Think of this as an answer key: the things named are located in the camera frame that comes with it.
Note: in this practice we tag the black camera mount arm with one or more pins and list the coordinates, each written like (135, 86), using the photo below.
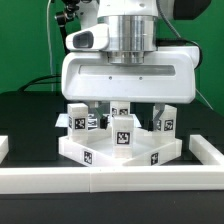
(65, 15)

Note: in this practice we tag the white U-shaped workspace fence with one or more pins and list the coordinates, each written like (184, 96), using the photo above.
(207, 175)

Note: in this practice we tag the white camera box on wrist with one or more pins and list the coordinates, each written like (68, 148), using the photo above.
(93, 38)

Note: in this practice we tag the white fiducial marker sheet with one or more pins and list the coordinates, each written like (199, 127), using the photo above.
(62, 120)

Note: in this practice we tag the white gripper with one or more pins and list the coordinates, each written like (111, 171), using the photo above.
(167, 75)

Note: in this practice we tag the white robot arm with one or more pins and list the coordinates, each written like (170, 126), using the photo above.
(117, 56)

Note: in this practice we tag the white square table top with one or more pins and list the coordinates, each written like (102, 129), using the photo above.
(142, 148)

